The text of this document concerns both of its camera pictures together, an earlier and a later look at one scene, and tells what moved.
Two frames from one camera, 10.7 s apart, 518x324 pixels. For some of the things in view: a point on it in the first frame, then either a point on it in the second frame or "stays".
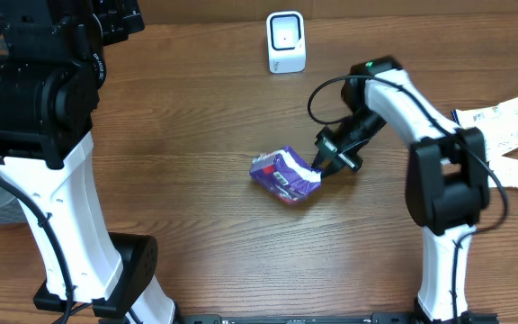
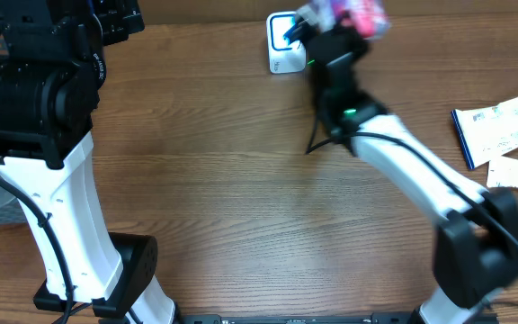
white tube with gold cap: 515,173 stays
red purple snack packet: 287,174 to 372,17
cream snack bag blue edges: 508,125 stays
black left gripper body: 119,19 stays
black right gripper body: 352,129 to 361,45
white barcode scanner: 286,42 stays
